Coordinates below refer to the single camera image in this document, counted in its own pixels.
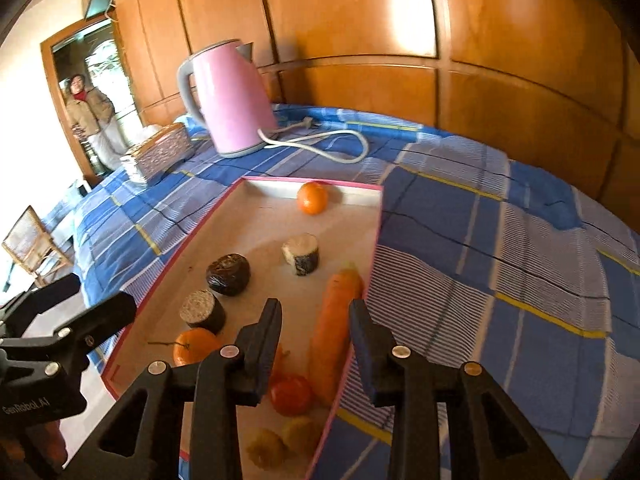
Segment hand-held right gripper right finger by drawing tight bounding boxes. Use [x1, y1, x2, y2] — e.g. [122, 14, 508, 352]
[348, 299, 571, 480]

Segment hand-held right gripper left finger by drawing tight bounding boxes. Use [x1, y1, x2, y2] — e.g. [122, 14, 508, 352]
[62, 298, 283, 480]

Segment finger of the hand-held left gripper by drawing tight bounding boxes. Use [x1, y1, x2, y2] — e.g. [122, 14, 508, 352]
[0, 274, 82, 331]
[0, 291, 137, 378]

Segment red tomato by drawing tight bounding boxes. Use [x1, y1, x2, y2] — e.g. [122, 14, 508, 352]
[270, 375, 315, 417]

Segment orange carrot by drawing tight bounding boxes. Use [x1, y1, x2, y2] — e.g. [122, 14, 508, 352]
[307, 267, 364, 407]

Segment small brown-green kiwi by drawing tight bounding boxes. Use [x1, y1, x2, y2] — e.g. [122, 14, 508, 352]
[281, 416, 321, 456]

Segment small yellow fuzzy fruit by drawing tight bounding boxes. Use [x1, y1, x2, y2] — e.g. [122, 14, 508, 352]
[247, 427, 287, 468]

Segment dark brown round cake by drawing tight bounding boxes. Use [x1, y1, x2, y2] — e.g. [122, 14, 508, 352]
[206, 254, 251, 297]

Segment pink shallow box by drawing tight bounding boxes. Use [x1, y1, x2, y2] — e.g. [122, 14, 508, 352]
[101, 176, 385, 480]

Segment person's left hand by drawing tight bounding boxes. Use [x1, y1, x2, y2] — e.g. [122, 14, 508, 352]
[25, 417, 68, 468]

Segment wooden wicker chair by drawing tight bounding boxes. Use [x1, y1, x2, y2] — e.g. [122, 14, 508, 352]
[1, 205, 76, 277]

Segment blue plaid bedsheet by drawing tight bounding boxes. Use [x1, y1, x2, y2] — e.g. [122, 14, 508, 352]
[42, 104, 640, 480]

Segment small orange tangerine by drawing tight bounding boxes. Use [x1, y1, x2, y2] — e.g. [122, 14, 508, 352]
[297, 181, 329, 216]

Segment patterned tissue box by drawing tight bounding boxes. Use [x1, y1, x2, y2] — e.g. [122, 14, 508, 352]
[120, 122, 195, 181]

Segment pink electric kettle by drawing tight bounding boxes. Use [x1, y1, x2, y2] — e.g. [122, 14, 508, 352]
[177, 39, 279, 159]

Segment wooden panelled headboard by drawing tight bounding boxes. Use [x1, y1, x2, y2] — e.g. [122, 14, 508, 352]
[82, 0, 640, 233]

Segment wooden door frame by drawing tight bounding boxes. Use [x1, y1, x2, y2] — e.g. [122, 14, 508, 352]
[40, 14, 147, 182]

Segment white kettle power cable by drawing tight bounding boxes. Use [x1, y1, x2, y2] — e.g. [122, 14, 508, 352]
[257, 116, 370, 164]

